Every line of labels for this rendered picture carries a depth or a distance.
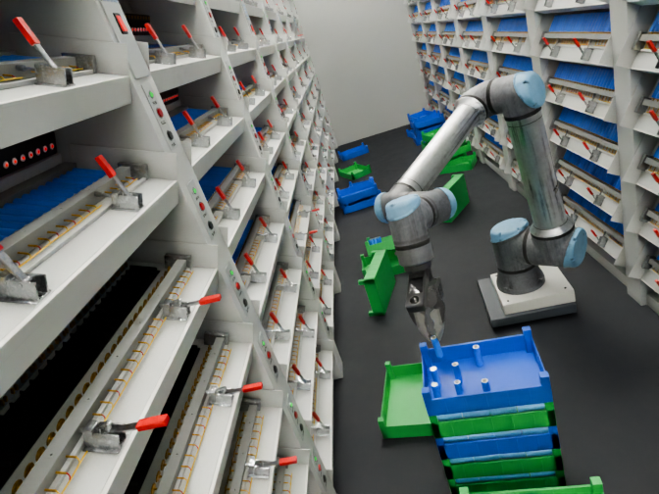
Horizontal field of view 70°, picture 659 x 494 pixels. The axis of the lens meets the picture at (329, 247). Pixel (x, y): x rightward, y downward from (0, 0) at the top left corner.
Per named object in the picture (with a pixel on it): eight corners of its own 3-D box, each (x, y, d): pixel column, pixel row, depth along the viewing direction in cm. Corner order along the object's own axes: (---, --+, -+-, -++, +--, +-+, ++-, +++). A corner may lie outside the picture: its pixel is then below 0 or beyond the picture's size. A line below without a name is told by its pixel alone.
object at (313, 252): (322, 246, 247) (324, 222, 241) (318, 308, 191) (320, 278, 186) (282, 243, 246) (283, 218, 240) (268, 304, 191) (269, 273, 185)
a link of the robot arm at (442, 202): (424, 186, 134) (395, 197, 127) (458, 184, 126) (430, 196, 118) (429, 218, 137) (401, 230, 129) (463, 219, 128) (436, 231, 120)
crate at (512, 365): (532, 348, 131) (529, 324, 128) (553, 402, 113) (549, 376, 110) (425, 364, 139) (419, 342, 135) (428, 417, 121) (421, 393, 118)
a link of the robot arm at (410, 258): (426, 246, 115) (388, 253, 119) (430, 266, 115) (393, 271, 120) (432, 237, 123) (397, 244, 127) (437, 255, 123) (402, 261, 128)
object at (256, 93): (271, 102, 217) (272, 70, 211) (248, 125, 161) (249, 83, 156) (226, 97, 216) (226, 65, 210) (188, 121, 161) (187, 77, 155)
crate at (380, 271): (395, 281, 250) (381, 282, 253) (385, 248, 242) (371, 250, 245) (384, 315, 225) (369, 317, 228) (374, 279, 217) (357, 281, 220)
